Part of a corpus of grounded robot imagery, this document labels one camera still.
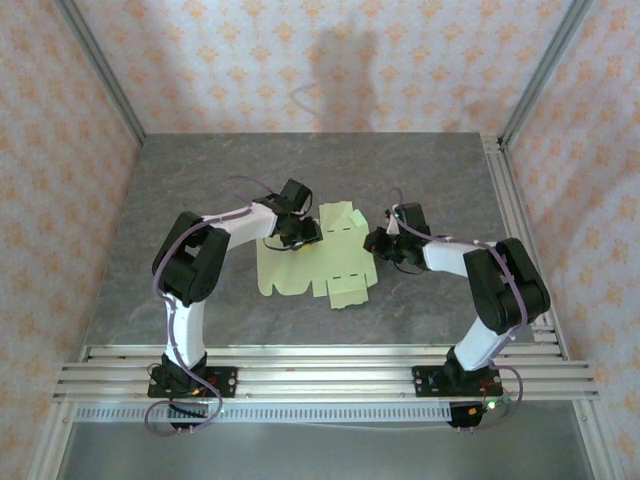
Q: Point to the aluminium side rail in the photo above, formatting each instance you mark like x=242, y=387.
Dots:
x=520, y=240

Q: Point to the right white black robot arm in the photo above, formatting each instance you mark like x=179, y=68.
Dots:
x=477, y=345

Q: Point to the wide aluminium cross beam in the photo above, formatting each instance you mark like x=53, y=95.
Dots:
x=325, y=382

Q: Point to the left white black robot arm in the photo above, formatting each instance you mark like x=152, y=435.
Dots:
x=187, y=330

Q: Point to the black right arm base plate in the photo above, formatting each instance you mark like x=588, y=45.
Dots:
x=425, y=381

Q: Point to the aluminium left frame post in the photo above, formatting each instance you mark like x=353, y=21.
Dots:
x=107, y=80

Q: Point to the light green paper box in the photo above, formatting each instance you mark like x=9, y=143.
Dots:
x=300, y=272

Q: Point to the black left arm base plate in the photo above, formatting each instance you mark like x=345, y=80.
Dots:
x=225, y=382

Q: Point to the grey metal bottom plate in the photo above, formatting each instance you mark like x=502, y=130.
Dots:
x=320, y=452

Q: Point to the orange patterned white curtain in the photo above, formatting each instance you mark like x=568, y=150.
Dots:
x=320, y=50

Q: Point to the narrow aluminium table edge rail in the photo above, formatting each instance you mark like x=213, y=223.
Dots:
x=325, y=351

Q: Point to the aluminium frame post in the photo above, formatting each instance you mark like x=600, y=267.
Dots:
x=542, y=75
x=107, y=80

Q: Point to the aluminium right frame post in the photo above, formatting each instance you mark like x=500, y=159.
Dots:
x=542, y=75

